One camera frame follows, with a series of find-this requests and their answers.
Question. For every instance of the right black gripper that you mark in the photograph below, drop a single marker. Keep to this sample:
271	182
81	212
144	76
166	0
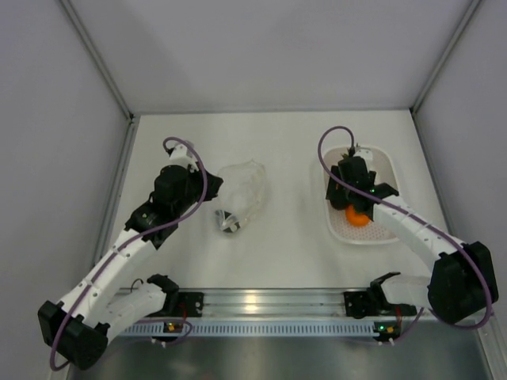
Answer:
333	191

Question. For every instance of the aluminium mounting rail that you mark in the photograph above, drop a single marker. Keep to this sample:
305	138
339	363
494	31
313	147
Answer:
271	303

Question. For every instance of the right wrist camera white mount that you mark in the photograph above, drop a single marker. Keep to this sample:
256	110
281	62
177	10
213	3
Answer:
361	152

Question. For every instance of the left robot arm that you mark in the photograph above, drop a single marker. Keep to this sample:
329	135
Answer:
83	323

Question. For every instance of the aluminium frame post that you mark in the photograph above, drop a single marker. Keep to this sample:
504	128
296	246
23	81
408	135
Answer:
441	60
100	64

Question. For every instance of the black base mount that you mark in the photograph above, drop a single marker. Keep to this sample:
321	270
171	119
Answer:
188	304
360	304

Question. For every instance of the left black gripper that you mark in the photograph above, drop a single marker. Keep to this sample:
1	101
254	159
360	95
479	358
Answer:
213	184

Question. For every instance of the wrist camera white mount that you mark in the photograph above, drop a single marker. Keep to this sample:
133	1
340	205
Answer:
361	152
181	155

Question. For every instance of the right aluminium frame post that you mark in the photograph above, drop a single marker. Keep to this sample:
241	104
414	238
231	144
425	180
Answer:
441	60

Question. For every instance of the left aluminium frame post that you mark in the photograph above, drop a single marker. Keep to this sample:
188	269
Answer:
100	64

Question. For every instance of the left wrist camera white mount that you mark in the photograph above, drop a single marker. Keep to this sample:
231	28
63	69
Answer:
181	155

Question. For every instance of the fake orange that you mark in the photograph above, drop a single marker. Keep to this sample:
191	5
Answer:
355	218

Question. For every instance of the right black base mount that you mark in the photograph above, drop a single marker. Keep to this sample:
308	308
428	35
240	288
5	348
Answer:
360	304

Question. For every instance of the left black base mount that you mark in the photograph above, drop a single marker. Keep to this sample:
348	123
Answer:
188	304

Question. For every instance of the white slotted cable duct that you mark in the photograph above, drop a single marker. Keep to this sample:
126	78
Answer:
204	328

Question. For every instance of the clear polka dot zip bag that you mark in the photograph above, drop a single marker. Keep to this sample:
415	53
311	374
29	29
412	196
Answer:
243	191

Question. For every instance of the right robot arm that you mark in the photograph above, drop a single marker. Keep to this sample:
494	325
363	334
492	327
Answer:
461	280

